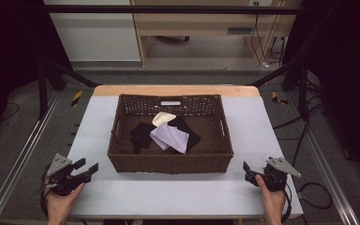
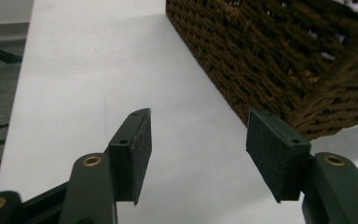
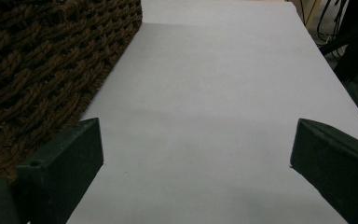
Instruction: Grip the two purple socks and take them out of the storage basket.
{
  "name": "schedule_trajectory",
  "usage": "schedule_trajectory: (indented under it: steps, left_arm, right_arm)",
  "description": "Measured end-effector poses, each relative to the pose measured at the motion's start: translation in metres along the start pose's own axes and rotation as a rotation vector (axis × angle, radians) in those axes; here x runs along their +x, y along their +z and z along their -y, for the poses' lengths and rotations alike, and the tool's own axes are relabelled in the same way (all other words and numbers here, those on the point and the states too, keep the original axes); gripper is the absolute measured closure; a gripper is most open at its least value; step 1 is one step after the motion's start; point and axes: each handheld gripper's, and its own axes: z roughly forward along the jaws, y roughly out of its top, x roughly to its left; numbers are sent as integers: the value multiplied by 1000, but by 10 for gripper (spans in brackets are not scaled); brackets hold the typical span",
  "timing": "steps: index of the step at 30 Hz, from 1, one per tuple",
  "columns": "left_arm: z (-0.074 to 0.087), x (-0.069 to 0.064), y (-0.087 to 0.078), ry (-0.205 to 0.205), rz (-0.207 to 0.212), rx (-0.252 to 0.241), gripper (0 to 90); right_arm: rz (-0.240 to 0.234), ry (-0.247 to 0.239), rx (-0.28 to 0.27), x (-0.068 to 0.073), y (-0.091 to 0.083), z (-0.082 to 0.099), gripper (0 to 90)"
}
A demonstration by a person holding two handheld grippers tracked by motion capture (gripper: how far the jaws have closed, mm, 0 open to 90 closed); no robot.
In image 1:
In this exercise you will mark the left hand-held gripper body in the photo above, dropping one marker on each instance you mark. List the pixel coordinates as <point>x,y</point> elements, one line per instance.
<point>63,179</point>

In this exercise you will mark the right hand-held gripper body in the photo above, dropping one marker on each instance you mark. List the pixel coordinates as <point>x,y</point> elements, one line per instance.
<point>276,178</point>

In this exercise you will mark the person's right hand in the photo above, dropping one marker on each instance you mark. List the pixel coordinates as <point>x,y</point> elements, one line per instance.
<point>274,203</point>

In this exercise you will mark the person's left hand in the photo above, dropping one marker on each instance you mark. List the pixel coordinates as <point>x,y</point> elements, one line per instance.
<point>57,206</point>

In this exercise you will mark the black cloth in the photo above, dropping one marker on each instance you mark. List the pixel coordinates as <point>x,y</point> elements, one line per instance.
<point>142,134</point>
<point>190,132</point>

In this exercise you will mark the yellow black tape strip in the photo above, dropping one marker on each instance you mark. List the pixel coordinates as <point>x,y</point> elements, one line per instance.
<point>77,98</point>
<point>275,97</point>

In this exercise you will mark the brown wicker basket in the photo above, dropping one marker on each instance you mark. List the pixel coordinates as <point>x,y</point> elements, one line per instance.
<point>168,162</point>

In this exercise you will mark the white table mat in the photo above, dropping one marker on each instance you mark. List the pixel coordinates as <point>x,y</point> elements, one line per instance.
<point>168,197</point>

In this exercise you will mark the lavender cloth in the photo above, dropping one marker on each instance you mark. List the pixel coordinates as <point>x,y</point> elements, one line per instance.
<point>172,137</point>

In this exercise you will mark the cream cloth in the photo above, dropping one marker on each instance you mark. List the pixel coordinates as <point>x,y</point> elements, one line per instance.
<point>163,118</point>

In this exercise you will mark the white power strip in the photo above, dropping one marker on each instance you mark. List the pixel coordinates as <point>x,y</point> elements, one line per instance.
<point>265,65</point>

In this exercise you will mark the black curtain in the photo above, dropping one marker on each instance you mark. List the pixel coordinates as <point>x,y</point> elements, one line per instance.
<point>6,47</point>
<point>347,78</point>

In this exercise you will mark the white cabinet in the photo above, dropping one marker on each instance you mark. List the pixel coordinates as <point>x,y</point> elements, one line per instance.
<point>97,37</point>

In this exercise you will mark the wooden desk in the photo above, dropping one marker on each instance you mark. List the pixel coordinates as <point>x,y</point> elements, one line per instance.
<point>200,22</point>

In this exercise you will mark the aluminium rail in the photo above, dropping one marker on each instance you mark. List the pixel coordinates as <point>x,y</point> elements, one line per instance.
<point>328,175</point>
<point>18,162</point>

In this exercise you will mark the black frame stand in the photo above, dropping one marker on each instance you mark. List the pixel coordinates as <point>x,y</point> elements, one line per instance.
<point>303,93</point>
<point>42,93</point>

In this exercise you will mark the black horizontal frame bar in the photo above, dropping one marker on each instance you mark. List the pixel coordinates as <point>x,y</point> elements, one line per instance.
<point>168,9</point>

